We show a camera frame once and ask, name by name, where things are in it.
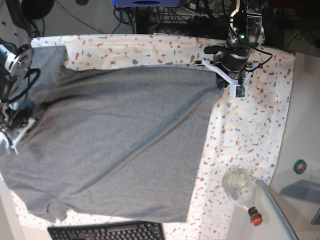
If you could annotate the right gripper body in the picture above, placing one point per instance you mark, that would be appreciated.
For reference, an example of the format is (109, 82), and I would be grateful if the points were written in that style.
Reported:
(12, 133)

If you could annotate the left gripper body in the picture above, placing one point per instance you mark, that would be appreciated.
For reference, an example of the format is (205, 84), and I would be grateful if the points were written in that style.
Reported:
(233, 66)

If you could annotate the grey t-shirt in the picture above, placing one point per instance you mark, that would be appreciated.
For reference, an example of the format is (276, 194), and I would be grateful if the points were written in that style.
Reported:
(122, 143)

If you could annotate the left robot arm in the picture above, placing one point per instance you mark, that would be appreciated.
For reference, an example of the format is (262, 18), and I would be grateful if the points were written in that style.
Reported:
(245, 27)

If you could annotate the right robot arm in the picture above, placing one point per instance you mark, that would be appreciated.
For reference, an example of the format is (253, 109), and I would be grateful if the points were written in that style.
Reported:
(16, 75)

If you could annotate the terrazzo patterned tablecloth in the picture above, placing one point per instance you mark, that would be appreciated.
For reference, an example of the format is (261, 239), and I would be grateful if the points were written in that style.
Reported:
(244, 132)

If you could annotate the clear bottle with red cap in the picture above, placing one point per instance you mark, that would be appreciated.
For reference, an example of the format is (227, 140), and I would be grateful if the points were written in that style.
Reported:
(240, 187)

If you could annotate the green tape roll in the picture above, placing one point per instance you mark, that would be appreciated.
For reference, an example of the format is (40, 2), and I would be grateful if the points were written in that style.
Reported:
(299, 166)

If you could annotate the blue box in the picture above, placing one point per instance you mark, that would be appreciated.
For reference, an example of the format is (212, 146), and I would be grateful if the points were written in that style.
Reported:
(148, 3)

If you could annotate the grey laptop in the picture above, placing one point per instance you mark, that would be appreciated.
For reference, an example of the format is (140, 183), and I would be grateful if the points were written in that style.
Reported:
(291, 214)

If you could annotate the black keyboard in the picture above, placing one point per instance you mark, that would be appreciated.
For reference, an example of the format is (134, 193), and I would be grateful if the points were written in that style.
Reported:
(131, 230)

